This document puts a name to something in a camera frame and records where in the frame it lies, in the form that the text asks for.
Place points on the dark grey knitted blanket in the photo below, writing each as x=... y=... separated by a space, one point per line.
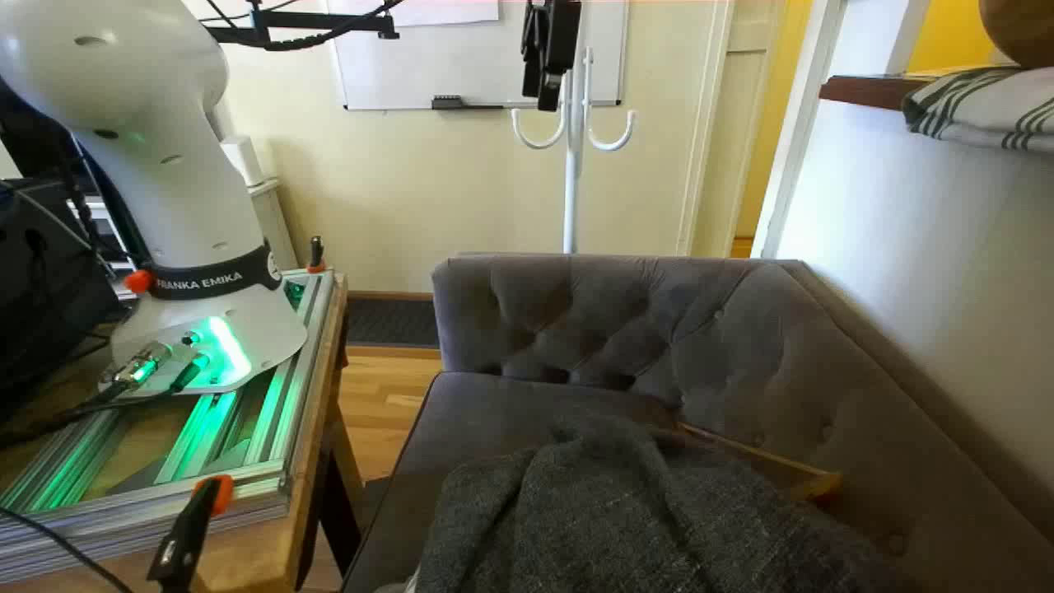
x=608 y=506

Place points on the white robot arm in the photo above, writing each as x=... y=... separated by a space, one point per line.
x=137 y=84

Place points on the grey tufted sofa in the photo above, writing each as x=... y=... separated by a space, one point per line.
x=756 y=351

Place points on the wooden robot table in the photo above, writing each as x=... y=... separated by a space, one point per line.
x=260 y=559

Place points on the wooden stick on sofa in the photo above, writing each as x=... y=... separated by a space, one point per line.
x=756 y=467

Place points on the orange black clamp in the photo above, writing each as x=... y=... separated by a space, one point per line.
x=182 y=545

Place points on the dark wooden ledge shelf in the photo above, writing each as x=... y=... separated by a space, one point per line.
x=866 y=90

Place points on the striped folded towel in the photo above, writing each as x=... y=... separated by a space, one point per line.
x=997 y=106

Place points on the whiteboard on wall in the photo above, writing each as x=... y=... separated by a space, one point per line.
x=466 y=54

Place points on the black camera on stand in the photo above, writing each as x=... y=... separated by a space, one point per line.
x=546 y=46

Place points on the black camera tripod bar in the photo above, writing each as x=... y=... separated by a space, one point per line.
x=280 y=28

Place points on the aluminium rail base plate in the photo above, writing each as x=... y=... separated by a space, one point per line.
x=112 y=482

